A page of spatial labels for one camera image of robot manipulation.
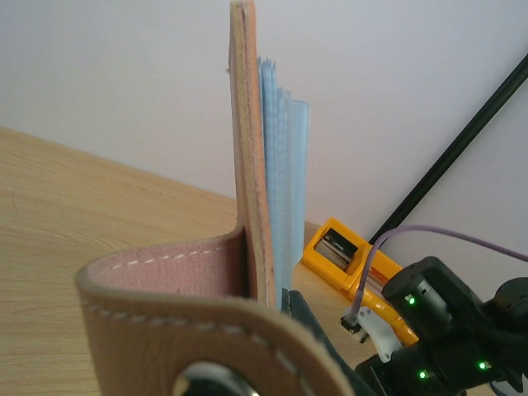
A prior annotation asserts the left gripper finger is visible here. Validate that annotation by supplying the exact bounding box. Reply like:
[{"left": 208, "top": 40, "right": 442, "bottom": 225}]
[{"left": 281, "top": 288, "right": 375, "bottom": 396}]

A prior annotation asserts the pink leather card holder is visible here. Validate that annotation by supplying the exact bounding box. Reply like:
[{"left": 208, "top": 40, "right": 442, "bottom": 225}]
[{"left": 74, "top": 1, "right": 353, "bottom": 395}]

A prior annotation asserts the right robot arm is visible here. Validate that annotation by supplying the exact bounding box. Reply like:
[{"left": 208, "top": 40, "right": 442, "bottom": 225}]
[{"left": 356, "top": 257, "right": 527, "bottom": 395}]

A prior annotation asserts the yellow bin with black cards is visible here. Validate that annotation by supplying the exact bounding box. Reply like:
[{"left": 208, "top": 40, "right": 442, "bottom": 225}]
[{"left": 302, "top": 218, "right": 370, "bottom": 295}]

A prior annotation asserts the black card stack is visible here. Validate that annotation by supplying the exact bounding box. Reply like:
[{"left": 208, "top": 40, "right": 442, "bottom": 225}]
[{"left": 314, "top": 229, "right": 358, "bottom": 271}]

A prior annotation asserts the yellow bin with red cards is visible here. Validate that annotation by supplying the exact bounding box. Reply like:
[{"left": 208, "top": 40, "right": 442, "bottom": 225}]
[{"left": 346, "top": 244, "right": 418, "bottom": 346}]

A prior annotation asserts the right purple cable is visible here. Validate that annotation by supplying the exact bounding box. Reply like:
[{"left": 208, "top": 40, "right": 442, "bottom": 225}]
[{"left": 350, "top": 224, "right": 528, "bottom": 323}]

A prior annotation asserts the right black frame post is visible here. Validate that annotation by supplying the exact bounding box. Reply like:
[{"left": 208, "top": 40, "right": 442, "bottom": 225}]
[{"left": 369, "top": 55, "right": 527, "bottom": 244}]

